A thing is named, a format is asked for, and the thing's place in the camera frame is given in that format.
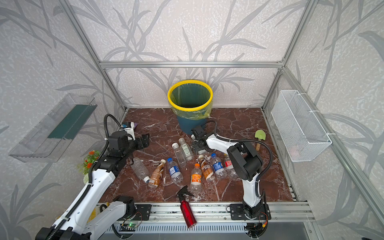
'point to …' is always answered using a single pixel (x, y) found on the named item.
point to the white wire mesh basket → (300, 134)
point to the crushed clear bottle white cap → (140, 169)
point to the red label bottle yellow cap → (229, 167)
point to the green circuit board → (129, 227)
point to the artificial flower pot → (89, 159)
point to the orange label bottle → (196, 175)
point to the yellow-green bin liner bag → (191, 95)
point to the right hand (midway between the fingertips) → (200, 140)
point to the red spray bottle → (182, 194)
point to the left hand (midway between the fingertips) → (144, 130)
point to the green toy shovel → (260, 134)
